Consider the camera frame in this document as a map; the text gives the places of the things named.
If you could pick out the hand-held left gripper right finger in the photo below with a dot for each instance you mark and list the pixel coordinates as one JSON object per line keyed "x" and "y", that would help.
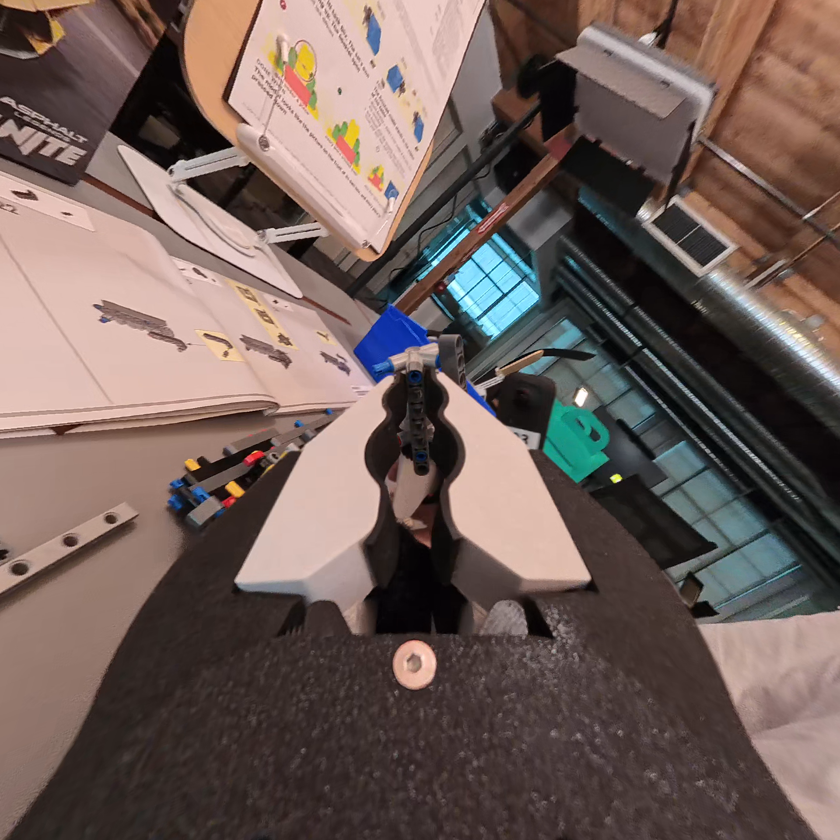
{"x": 518, "y": 518}

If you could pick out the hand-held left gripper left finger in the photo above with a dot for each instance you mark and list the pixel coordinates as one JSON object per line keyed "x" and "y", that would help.
{"x": 315, "y": 512}

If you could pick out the lego chassis assembly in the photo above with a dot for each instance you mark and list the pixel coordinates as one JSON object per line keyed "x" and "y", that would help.
{"x": 216, "y": 482}

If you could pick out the small lego beam assembly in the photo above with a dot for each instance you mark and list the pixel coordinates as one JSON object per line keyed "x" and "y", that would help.
{"x": 418, "y": 407}

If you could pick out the long light grey lego beam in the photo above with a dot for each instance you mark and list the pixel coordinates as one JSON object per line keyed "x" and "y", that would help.
{"x": 65, "y": 544}

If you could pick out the lego set box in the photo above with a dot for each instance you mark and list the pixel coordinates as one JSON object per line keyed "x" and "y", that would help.
{"x": 39, "y": 98}

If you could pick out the green plastic tote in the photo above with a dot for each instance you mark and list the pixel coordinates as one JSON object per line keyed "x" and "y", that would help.
{"x": 577, "y": 446}

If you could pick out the blue plastic bin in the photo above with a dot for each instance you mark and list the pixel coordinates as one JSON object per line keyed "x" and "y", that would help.
{"x": 387, "y": 334}

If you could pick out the ceiling air vent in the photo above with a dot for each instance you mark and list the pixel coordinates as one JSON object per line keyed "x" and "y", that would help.
{"x": 689, "y": 236}

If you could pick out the instruction booklet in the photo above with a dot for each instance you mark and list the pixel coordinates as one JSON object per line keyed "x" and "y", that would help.
{"x": 65, "y": 328}

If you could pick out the white stand base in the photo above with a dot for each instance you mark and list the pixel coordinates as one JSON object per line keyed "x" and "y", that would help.
{"x": 197, "y": 216}

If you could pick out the grey ceiling unit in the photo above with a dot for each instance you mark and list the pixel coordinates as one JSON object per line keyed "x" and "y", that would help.
{"x": 630, "y": 98}

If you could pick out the printed instruction sheet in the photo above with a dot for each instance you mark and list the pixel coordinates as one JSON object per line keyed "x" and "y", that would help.
{"x": 341, "y": 85}

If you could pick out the wooden document board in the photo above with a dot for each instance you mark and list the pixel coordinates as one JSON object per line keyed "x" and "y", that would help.
{"x": 207, "y": 72}

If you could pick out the silver air duct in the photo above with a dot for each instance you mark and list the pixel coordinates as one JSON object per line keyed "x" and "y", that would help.
{"x": 774, "y": 328}

